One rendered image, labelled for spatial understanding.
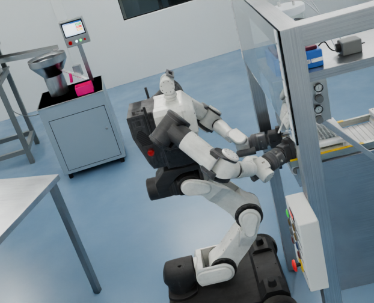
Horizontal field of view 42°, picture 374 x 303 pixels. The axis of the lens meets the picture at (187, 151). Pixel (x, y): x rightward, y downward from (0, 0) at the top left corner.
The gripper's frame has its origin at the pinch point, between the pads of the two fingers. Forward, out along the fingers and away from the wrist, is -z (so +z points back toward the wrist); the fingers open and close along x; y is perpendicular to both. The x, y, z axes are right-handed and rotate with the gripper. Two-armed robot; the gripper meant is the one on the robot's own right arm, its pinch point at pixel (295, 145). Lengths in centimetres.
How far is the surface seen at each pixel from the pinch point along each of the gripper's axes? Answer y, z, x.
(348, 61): 22.3, -17.3, -36.6
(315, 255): 66, 59, -8
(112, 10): -491, -155, -19
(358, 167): 20.1, -16.8, 15.3
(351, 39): 17, -27, -42
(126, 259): -120, 62, 87
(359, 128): 6.3, -37.2, 7.6
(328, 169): 12.8, -5.2, 12.4
